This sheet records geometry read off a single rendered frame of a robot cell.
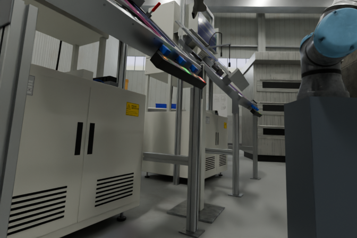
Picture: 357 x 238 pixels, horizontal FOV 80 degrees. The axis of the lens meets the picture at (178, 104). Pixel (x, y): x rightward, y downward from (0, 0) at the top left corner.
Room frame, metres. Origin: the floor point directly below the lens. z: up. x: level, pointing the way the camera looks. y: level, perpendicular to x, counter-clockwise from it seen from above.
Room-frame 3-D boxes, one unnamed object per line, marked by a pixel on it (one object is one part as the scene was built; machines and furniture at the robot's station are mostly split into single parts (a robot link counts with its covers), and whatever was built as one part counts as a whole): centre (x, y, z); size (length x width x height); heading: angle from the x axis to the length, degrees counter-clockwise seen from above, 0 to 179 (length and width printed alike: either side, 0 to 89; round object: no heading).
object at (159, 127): (2.16, -0.27, 0.65); 1.01 x 0.73 x 1.29; 60
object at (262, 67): (4.15, -2.09, 0.96); 1.49 x 1.19 x 1.91; 86
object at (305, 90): (0.72, -0.49, 0.60); 0.15 x 0.15 x 0.10
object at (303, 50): (0.72, -0.49, 0.72); 0.13 x 0.12 x 0.14; 162
